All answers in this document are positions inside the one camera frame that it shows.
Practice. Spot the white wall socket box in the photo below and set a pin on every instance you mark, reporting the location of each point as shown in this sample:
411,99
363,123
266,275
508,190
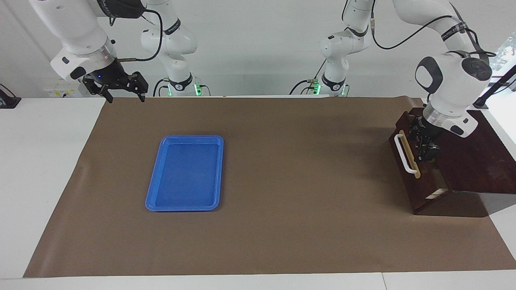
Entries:
60,92

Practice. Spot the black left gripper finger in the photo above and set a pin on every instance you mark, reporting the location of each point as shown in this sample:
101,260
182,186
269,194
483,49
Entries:
432,152
421,151

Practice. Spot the brown table mat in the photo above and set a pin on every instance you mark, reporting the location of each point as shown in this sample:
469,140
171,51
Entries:
282,221

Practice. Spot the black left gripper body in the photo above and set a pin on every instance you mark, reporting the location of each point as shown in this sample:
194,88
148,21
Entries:
423,131

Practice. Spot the dark wooden drawer cabinet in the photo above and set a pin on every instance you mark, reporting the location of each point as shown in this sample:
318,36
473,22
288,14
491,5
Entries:
475,169

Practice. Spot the black clamp base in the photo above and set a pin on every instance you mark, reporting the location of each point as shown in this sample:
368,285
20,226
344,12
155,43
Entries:
8,102

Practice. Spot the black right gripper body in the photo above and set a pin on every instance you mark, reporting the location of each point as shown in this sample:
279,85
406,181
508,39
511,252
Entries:
107,76

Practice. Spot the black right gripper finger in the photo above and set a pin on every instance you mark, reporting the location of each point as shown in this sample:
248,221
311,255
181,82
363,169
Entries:
138,83
94,88

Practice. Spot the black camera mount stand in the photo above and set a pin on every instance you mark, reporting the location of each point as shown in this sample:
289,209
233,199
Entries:
494,86

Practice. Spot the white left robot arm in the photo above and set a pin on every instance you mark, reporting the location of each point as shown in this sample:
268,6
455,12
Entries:
451,92

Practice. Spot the window with white frame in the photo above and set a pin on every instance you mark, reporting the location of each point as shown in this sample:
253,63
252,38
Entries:
506,48

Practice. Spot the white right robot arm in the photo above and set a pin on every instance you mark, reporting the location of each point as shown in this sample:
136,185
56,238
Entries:
76,28

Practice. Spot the blue plastic tray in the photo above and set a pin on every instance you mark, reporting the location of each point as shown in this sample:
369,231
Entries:
181,181

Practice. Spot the wooden drawer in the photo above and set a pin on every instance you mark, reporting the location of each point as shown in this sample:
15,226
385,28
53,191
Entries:
419,195

